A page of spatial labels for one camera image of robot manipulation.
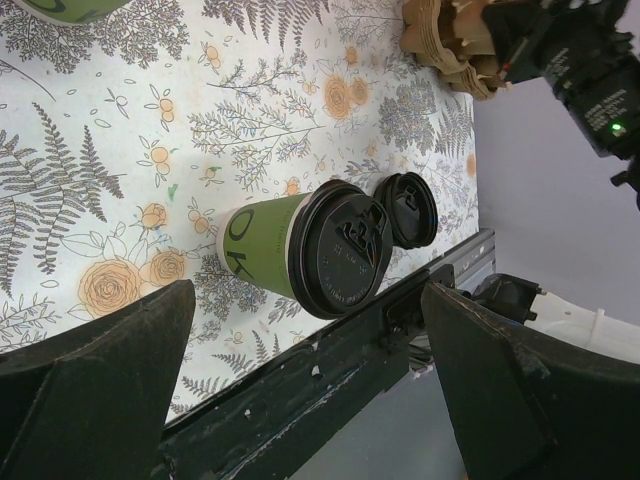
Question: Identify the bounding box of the black plastic cup lid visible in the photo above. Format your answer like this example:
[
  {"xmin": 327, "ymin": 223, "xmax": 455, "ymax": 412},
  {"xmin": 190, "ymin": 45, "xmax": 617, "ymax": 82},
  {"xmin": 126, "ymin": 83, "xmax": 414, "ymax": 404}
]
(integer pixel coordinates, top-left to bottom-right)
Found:
[{"xmin": 288, "ymin": 179, "xmax": 393, "ymax": 320}]

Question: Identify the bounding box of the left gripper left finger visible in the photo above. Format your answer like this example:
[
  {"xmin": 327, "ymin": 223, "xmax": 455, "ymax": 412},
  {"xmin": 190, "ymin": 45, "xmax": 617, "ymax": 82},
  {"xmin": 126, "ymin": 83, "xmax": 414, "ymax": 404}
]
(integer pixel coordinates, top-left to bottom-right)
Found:
[{"xmin": 1, "ymin": 280, "xmax": 195, "ymax": 479}]

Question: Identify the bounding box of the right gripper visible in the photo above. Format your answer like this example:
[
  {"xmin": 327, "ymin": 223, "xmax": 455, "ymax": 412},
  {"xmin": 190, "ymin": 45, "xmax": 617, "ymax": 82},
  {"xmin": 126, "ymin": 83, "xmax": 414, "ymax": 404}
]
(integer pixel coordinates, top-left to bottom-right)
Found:
[{"xmin": 482, "ymin": 1, "xmax": 635, "ymax": 95}]

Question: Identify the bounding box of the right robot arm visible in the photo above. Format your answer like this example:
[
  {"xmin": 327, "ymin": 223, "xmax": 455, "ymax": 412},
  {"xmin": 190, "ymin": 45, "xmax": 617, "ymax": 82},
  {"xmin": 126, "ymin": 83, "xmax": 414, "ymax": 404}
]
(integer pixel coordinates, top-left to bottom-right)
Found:
[{"xmin": 475, "ymin": 1, "xmax": 639, "ymax": 356}]

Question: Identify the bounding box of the spare black cup lid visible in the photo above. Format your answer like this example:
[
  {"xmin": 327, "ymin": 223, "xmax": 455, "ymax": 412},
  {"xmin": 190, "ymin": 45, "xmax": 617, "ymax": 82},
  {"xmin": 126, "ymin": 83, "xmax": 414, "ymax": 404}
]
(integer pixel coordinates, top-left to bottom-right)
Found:
[{"xmin": 374, "ymin": 172, "xmax": 438, "ymax": 250}]

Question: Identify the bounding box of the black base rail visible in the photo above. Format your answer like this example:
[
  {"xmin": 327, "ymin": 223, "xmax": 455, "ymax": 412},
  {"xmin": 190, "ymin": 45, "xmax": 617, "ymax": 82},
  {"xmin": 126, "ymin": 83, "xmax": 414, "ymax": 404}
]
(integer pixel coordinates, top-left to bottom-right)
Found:
[{"xmin": 151, "ymin": 228, "xmax": 495, "ymax": 479}]

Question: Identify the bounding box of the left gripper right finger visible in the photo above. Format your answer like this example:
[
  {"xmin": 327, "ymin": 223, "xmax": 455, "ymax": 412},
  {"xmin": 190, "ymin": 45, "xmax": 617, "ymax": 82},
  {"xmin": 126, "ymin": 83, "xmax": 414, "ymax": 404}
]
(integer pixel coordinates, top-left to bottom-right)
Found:
[{"xmin": 421, "ymin": 283, "xmax": 639, "ymax": 479}]

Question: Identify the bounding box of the green paper coffee cup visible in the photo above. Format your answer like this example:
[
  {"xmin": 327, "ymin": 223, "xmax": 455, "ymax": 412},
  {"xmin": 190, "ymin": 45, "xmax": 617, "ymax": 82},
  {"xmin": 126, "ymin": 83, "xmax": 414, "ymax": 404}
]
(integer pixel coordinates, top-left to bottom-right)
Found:
[{"xmin": 216, "ymin": 193, "xmax": 312, "ymax": 299}]

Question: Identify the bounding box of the stack of green paper cups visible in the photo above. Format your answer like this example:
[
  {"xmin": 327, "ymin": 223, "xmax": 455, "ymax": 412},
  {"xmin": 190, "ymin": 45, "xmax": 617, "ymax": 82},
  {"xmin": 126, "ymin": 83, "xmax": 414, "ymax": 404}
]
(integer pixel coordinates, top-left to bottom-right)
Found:
[{"xmin": 14, "ymin": 0, "xmax": 130, "ymax": 26}]

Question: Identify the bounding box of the cardboard cup carrier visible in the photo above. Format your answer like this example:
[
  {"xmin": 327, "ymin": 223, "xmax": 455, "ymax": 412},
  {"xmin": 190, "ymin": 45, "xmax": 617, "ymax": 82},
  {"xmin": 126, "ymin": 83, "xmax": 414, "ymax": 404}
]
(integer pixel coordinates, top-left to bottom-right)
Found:
[{"xmin": 400, "ymin": 0, "xmax": 512, "ymax": 101}]

